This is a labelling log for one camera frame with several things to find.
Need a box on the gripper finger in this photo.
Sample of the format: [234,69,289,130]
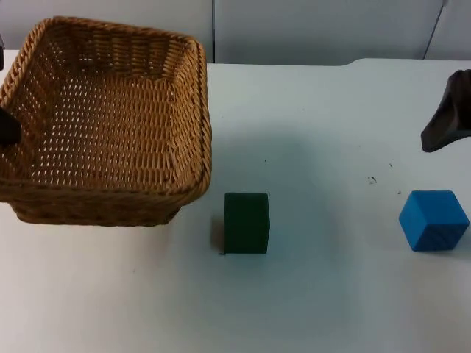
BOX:
[419,68,471,154]
[0,107,21,147]

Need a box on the pale brown wicker basket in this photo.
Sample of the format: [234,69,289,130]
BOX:
[0,15,213,228]

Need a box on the green cube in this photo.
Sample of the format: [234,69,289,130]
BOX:
[222,191,271,256]

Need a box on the blue cube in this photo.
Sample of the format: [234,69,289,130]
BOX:
[398,189,471,252]

